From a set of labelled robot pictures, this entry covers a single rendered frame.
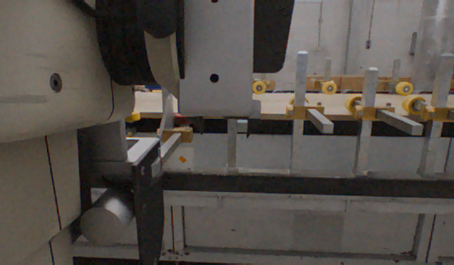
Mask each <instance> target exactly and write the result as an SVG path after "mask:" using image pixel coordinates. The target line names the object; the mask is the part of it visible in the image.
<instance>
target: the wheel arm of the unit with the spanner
mask: <svg viewBox="0 0 454 265"><path fill-rule="evenodd" d="M181 141H182V133H181V132H175V133H174V134H173V135H172V136H171V137H170V138H169V139H168V140H167V142H166V143H165V144H164V145H163V146H162V147H161V162H162V166H164V164H165V163H166V161H167V160H168V158H169V157H170V155H171V154H172V153H173V152H174V151H175V149H176V147H177V146H178V145H179V143H180V142H181Z"/></svg>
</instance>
